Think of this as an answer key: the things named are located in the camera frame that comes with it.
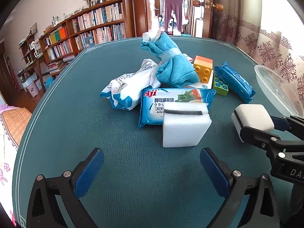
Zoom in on white sponge block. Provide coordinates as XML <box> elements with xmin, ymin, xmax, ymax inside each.
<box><xmin>231</xmin><ymin>104</ymin><xmax>275</xmax><ymax>142</ymax></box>
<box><xmin>162</xmin><ymin>102</ymin><xmax>212</xmax><ymax>148</ymax></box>

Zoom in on dark blue snack packet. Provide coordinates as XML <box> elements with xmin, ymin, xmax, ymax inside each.
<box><xmin>215</xmin><ymin>62</ymin><xmax>256</xmax><ymax>104</ymax></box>

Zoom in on green toy brick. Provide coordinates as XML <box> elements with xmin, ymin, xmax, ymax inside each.
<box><xmin>212</xmin><ymin>72</ymin><xmax>229</xmax><ymax>96</ymax></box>

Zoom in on orange yellow toy brick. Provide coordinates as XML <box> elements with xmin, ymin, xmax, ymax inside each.
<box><xmin>193</xmin><ymin>56</ymin><xmax>213</xmax><ymax>83</ymax></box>

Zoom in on blue towel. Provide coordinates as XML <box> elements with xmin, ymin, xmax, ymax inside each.
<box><xmin>141</xmin><ymin>30</ymin><xmax>200</xmax><ymax>88</ymax></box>

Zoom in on blue Aji cracker packet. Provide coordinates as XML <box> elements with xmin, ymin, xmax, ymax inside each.
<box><xmin>139</xmin><ymin>86</ymin><xmax>216</xmax><ymax>127</ymax></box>

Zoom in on cotton swab bag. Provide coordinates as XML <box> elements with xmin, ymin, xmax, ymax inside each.
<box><xmin>100</xmin><ymin>59</ymin><xmax>161</xmax><ymax>111</ymax></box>

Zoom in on white medicine box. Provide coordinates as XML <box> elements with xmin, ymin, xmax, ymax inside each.
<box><xmin>184</xmin><ymin>82</ymin><xmax>212</xmax><ymax>89</ymax></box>

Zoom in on clear plastic bowl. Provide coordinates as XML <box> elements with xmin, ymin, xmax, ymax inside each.
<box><xmin>254</xmin><ymin>65</ymin><xmax>303</xmax><ymax>118</ymax></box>

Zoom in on bed with woven mat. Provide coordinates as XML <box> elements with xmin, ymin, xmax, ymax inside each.
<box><xmin>0</xmin><ymin>104</ymin><xmax>31</xmax><ymax>225</ymax></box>

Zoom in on green table mat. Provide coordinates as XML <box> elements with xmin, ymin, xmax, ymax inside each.
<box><xmin>12</xmin><ymin>38</ymin><xmax>271</xmax><ymax>227</ymax></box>

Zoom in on patterned curtain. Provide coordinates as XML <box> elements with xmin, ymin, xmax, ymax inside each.
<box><xmin>211</xmin><ymin>0</ymin><xmax>303</xmax><ymax>101</ymax></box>

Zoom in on wooden door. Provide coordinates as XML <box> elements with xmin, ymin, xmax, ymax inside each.
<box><xmin>192</xmin><ymin>0</ymin><xmax>224</xmax><ymax>38</ymax></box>

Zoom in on purple hanging clothes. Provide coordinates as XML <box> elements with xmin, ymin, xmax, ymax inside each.
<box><xmin>163</xmin><ymin>0</ymin><xmax>184</xmax><ymax>32</ymax></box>

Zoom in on small wooden shelf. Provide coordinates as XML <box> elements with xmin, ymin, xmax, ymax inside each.
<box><xmin>17</xmin><ymin>31</ymin><xmax>46</xmax><ymax>93</ymax></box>

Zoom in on large wooden bookshelf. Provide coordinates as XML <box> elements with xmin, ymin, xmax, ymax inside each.
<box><xmin>39</xmin><ymin>0</ymin><xmax>135</xmax><ymax>66</ymax></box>

